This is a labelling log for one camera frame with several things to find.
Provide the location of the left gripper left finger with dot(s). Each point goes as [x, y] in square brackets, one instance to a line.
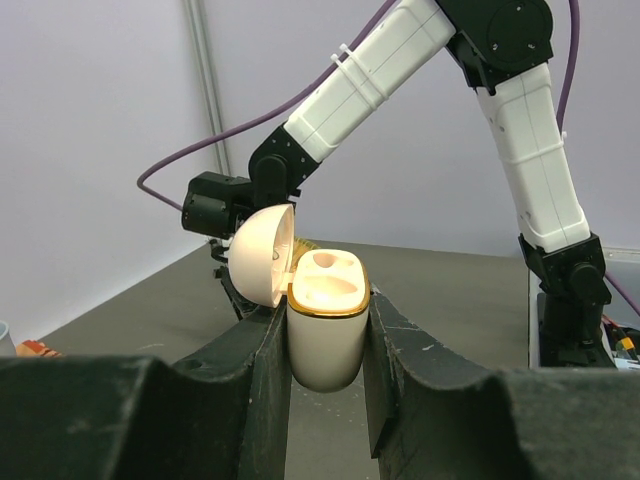
[223, 411]

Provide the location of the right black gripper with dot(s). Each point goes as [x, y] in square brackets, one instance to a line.
[215, 212]

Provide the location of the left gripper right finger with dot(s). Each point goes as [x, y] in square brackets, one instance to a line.
[431, 413]

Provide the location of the yellow woven basket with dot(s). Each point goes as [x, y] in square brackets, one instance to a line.
[303, 246]

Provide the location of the patchwork placemat cloth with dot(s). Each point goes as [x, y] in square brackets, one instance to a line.
[30, 348]

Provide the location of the light blue cup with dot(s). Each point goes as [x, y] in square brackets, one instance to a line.
[7, 348]

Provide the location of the pink earbud case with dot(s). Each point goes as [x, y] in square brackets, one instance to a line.
[326, 293]

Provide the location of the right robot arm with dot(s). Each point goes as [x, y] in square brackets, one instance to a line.
[417, 191]

